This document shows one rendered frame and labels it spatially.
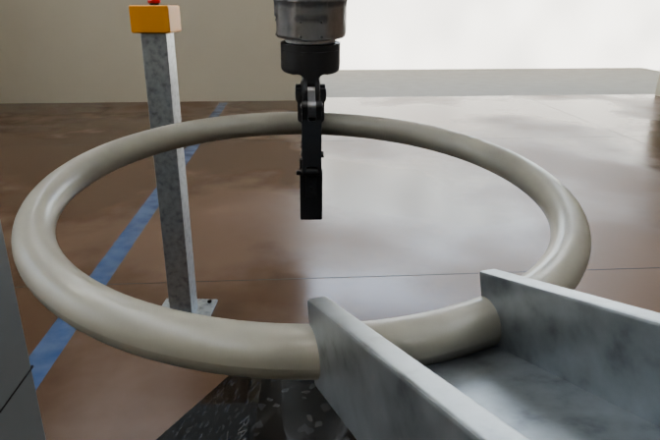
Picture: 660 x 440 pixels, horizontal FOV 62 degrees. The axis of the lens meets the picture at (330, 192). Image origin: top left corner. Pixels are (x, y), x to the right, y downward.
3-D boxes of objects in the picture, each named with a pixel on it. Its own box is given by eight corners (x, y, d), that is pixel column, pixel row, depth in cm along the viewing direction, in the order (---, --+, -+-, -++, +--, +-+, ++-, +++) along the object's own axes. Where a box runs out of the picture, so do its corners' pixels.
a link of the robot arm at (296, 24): (270, -7, 62) (272, 46, 64) (351, -7, 63) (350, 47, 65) (274, -11, 70) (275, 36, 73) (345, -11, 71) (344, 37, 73)
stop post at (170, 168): (217, 301, 212) (195, 3, 177) (204, 330, 193) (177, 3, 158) (166, 300, 212) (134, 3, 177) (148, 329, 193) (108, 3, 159)
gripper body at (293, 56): (281, 34, 72) (282, 104, 76) (279, 44, 65) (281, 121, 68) (338, 35, 73) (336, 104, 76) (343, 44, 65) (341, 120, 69)
